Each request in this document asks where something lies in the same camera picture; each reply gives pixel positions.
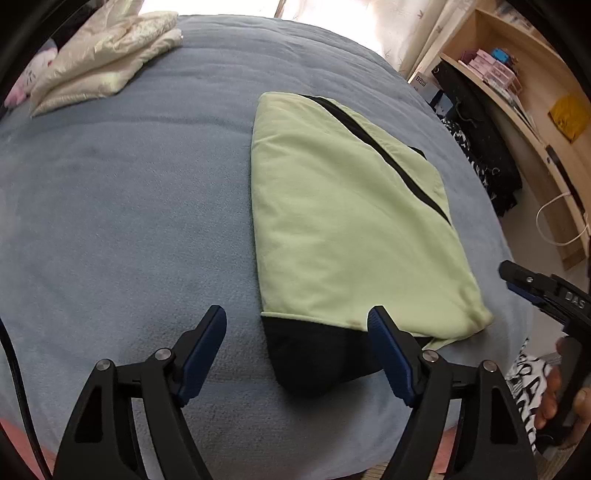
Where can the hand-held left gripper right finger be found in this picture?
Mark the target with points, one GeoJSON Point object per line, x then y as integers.
{"type": "Point", "coordinates": [390, 355]}

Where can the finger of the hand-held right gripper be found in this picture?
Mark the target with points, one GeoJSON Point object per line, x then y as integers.
{"type": "Point", "coordinates": [531, 297]}
{"type": "Point", "coordinates": [521, 272]}

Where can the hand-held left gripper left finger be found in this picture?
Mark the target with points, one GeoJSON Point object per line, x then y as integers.
{"type": "Point", "coordinates": [203, 350]}

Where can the green and black hooded jacket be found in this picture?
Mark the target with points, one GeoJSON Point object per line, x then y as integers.
{"type": "Point", "coordinates": [346, 221]}

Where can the person's right hand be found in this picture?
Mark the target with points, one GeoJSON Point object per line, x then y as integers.
{"type": "Point", "coordinates": [549, 397]}

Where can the person's black white patterned garment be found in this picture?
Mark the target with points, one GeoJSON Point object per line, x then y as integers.
{"type": "Point", "coordinates": [526, 383]}

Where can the black flat device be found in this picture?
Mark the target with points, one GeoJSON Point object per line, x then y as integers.
{"type": "Point", "coordinates": [565, 177]}

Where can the black garment on shelf edge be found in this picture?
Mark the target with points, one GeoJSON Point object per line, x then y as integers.
{"type": "Point", "coordinates": [485, 138]}

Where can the black white patterned cloth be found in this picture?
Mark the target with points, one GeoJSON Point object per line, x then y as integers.
{"type": "Point", "coordinates": [461, 138]}

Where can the stack of papers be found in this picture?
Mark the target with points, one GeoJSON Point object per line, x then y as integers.
{"type": "Point", "coordinates": [521, 110]}

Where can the blue-grey bed blanket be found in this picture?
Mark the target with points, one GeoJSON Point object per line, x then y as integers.
{"type": "Point", "coordinates": [115, 207]}

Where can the wooden bookshelf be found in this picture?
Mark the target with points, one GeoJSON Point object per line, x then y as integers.
{"type": "Point", "coordinates": [540, 78]}

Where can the stack of pink boxes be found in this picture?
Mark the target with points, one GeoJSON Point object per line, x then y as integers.
{"type": "Point", "coordinates": [489, 69]}

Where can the white cardboard box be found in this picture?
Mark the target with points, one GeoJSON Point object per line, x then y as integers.
{"type": "Point", "coordinates": [422, 83]}

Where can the small blue box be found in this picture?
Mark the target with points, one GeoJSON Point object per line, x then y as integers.
{"type": "Point", "coordinates": [500, 55]}

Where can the white floral curtain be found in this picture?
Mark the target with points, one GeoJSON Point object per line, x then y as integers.
{"type": "Point", "coordinates": [415, 37]}

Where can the cream folded puffer jacket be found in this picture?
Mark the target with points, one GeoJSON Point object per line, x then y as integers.
{"type": "Point", "coordinates": [101, 60]}

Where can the pink white cat plush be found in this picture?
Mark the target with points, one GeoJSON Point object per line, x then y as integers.
{"type": "Point", "coordinates": [27, 78]}

